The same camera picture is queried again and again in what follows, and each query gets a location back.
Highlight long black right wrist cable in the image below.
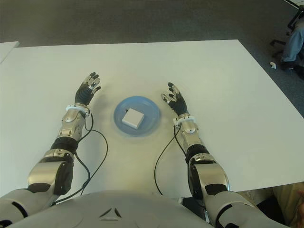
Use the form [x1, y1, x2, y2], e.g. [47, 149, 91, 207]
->
[154, 127, 181, 196]

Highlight white cube charger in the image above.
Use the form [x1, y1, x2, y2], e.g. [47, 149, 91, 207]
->
[122, 108, 145, 130]

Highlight white table corner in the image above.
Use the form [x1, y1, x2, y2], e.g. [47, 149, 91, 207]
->
[284, 0, 304, 10]

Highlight beige trousers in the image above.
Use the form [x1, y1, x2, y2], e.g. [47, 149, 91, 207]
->
[237, 182, 304, 228]

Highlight dark shoe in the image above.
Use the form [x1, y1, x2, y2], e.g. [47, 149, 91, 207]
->
[281, 61, 296, 71]

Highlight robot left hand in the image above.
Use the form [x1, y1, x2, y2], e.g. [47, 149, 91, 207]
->
[75, 72, 102, 106]

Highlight long black wrist cable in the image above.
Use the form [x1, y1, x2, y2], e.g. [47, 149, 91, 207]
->
[154, 127, 181, 196]
[53, 113, 109, 205]

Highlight neighbouring white table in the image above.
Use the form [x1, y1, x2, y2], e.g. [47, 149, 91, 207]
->
[0, 41, 19, 64]

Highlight blue round plate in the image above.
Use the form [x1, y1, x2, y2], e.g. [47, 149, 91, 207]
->
[113, 95, 162, 137]

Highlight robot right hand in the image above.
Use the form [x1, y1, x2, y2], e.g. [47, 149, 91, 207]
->
[160, 82, 188, 117]

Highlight short black right arm cable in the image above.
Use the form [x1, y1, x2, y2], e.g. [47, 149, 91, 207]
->
[175, 136, 190, 164]

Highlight black office chair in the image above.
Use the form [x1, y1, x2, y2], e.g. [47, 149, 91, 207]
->
[270, 9, 304, 57]

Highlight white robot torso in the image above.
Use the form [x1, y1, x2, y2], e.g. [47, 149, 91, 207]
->
[10, 190, 212, 228]

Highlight long black left wrist cable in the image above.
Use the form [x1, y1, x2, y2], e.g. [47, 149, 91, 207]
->
[53, 113, 109, 205]

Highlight person leg in jeans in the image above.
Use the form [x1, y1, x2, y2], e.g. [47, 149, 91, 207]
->
[281, 29, 304, 63]

